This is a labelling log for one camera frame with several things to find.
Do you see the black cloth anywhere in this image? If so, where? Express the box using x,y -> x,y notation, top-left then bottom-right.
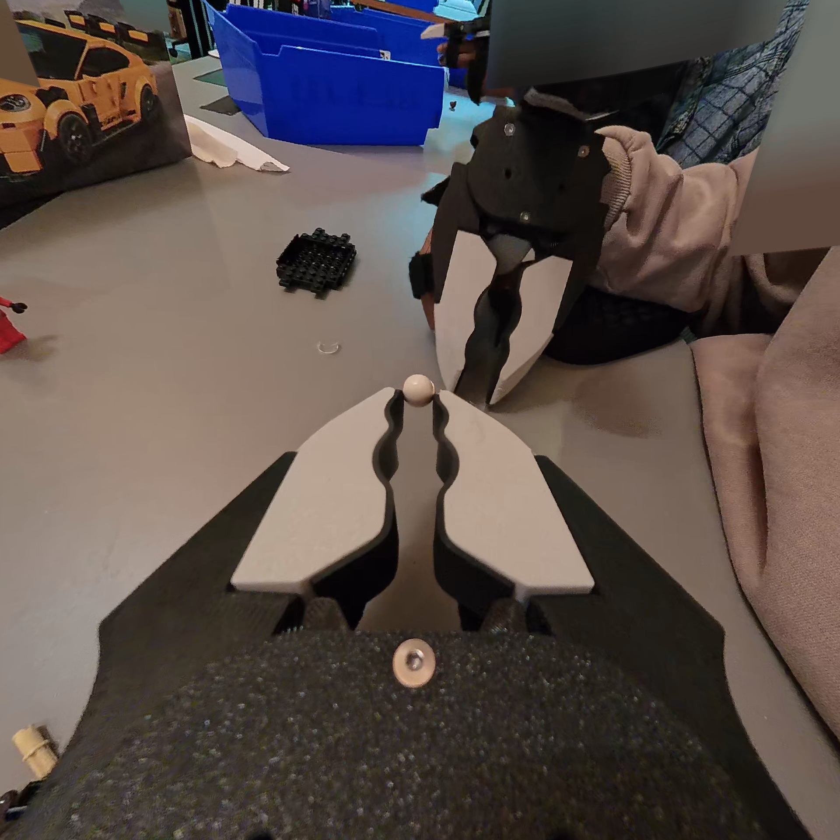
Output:
542,285 -> 700,367

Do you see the person's right forearm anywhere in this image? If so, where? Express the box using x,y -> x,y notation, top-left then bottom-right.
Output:
586,125 -> 785,317

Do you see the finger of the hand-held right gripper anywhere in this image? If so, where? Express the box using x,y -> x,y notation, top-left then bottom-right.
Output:
434,227 -> 500,395
486,255 -> 572,406

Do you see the black brick chassis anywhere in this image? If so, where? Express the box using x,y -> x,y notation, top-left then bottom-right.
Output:
275,227 -> 358,300

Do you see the pile of small bricks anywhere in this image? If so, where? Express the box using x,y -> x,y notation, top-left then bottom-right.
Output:
0,722 -> 61,824

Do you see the large blue plastic bin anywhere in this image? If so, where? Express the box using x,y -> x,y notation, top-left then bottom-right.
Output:
202,0 -> 448,147

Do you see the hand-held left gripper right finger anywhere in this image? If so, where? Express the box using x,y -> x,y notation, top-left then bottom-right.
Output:
432,389 -> 598,630

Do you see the torn white paper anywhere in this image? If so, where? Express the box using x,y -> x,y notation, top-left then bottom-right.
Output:
182,114 -> 291,175

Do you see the red toy minifigure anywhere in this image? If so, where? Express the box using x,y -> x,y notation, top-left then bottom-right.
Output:
0,295 -> 29,356

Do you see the yellow car picture box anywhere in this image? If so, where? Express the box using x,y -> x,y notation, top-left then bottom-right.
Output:
0,0 -> 193,229

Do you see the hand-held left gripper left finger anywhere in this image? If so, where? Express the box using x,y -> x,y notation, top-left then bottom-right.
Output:
230,387 -> 401,630

